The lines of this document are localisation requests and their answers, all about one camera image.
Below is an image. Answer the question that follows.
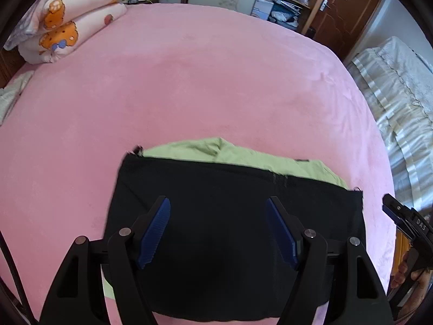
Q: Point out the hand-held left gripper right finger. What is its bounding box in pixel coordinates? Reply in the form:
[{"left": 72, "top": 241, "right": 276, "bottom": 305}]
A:
[{"left": 265, "top": 196, "right": 395, "bottom": 325}]

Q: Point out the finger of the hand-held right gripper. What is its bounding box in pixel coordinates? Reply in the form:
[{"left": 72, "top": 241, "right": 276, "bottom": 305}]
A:
[{"left": 382, "top": 193, "right": 411, "bottom": 231}]

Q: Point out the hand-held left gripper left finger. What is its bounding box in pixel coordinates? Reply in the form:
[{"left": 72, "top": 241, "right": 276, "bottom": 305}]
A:
[{"left": 39, "top": 196, "right": 171, "bottom": 325}]

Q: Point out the green and black hooded jacket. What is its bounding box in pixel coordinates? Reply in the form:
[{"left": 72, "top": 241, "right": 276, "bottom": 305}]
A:
[{"left": 101, "top": 137, "right": 364, "bottom": 322}]

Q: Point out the person's right hand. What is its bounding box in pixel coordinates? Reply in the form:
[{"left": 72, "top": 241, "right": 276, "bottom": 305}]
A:
[{"left": 392, "top": 254, "right": 432, "bottom": 300}]

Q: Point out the white lace-covered bed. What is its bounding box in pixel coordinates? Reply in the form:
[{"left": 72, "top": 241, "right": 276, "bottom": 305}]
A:
[{"left": 345, "top": 35, "right": 433, "bottom": 217}]

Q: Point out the pink fleece bed blanket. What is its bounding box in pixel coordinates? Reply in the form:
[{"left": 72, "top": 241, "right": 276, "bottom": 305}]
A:
[{"left": 0, "top": 3, "right": 397, "bottom": 325}]

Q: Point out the pale crumpled cloth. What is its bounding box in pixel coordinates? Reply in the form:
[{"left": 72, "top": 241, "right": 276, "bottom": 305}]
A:
[{"left": 0, "top": 72, "right": 34, "bottom": 124}]

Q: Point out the brown wooden door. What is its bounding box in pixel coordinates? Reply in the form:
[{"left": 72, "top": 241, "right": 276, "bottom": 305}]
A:
[{"left": 308, "top": 0, "right": 388, "bottom": 61}]

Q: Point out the wooden headboard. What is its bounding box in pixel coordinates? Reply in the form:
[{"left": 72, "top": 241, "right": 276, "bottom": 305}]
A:
[{"left": 0, "top": 49, "right": 26, "bottom": 89}]

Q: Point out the cluttered wooden shelf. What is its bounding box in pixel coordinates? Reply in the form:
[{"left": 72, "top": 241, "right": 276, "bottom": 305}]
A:
[{"left": 252, "top": 0, "right": 322, "bottom": 34}]

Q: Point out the folded cartoon bear quilt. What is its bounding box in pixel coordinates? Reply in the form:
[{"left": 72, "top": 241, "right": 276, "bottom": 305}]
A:
[{"left": 3, "top": 0, "right": 127, "bottom": 64}]

